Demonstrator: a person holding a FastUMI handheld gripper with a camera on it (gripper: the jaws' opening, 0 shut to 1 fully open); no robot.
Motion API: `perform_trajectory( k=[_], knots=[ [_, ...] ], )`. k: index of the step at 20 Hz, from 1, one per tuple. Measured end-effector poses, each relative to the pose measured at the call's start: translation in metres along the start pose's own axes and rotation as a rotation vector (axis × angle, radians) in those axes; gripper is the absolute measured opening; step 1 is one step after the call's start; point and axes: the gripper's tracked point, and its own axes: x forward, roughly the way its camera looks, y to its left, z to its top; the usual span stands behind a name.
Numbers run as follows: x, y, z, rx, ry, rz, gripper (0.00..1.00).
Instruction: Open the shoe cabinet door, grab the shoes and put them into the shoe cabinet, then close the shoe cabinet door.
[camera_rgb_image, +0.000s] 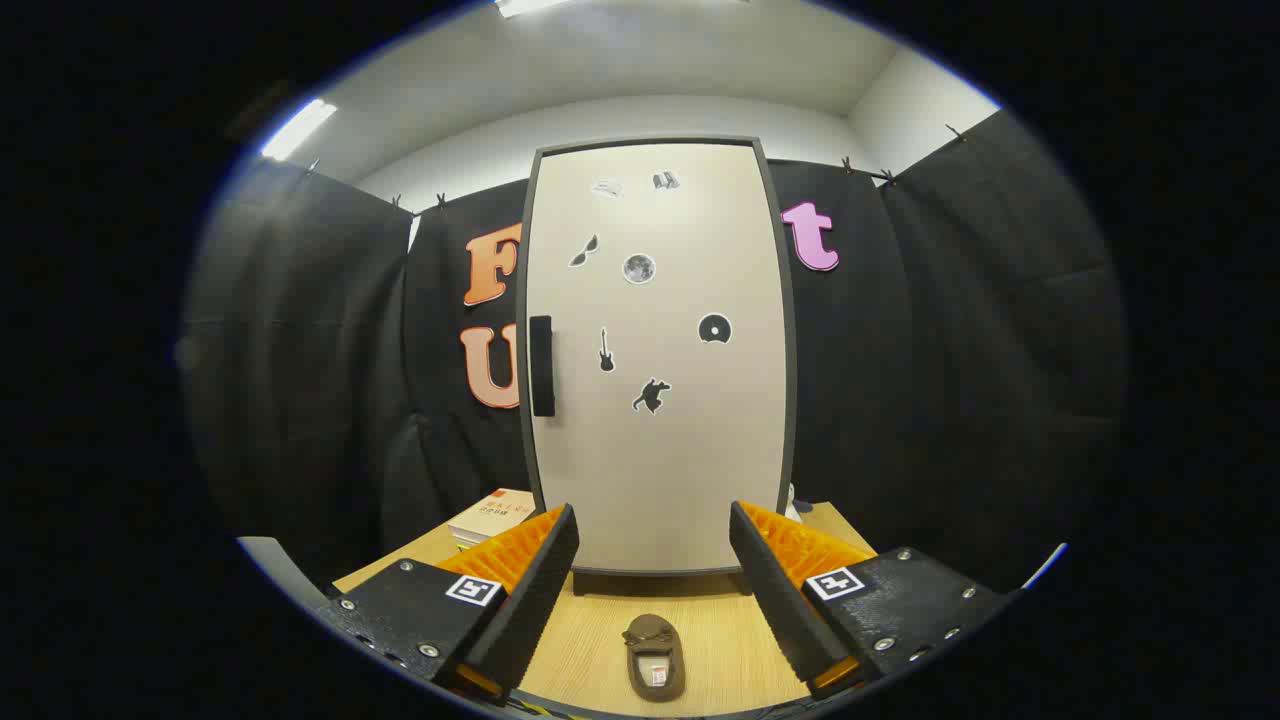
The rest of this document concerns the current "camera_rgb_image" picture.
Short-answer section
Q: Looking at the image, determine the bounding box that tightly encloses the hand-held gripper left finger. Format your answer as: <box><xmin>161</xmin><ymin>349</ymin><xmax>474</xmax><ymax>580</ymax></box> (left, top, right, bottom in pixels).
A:
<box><xmin>318</xmin><ymin>503</ymin><xmax>581</xmax><ymax>706</ymax></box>

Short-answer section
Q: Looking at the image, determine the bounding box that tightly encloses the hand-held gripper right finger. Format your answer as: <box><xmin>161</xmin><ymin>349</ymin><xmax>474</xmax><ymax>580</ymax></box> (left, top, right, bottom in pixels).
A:
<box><xmin>728</xmin><ymin>500</ymin><xmax>1019</xmax><ymax>703</ymax></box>

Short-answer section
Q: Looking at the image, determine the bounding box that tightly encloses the dark grey shoe cabinet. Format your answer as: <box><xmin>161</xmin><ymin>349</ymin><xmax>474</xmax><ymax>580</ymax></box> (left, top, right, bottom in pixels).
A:
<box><xmin>515</xmin><ymin>135</ymin><xmax>798</xmax><ymax>598</ymax></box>

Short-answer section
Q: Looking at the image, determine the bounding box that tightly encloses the brown fuzzy shoe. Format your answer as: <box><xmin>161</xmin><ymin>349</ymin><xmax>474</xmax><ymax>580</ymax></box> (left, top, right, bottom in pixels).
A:
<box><xmin>622</xmin><ymin>614</ymin><xmax>687</xmax><ymax>703</ymax></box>

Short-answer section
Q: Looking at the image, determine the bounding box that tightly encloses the beige shoe cabinet door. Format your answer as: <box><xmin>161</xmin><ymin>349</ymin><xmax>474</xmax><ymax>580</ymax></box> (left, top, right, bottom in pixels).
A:
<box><xmin>525</xmin><ymin>143</ymin><xmax>791</xmax><ymax>573</ymax></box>

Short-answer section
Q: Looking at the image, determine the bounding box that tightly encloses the black door handle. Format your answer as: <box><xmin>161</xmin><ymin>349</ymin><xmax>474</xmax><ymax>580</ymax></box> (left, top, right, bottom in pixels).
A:
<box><xmin>530</xmin><ymin>315</ymin><xmax>556</xmax><ymax>418</ymax></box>

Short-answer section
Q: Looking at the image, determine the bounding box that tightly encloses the beige cover book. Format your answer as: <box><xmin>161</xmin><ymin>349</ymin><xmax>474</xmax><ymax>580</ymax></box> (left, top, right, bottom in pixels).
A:
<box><xmin>447</xmin><ymin>488</ymin><xmax>538</xmax><ymax>547</ymax></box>

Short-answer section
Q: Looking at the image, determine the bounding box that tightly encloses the grey chair backrest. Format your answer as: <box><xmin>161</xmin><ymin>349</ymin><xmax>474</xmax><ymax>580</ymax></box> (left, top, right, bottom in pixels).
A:
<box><xmin>238</xmin><ymin>537</ymin><xmax>331</xmax><ymax>601</ymax></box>

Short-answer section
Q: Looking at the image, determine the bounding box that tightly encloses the black backdrop cloth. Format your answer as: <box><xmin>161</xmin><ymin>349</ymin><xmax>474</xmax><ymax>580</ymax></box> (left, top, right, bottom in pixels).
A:
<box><xmin>185</xmin><ymin>108</ymin><xmax>1131</xmax><ymax>601</ymax></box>

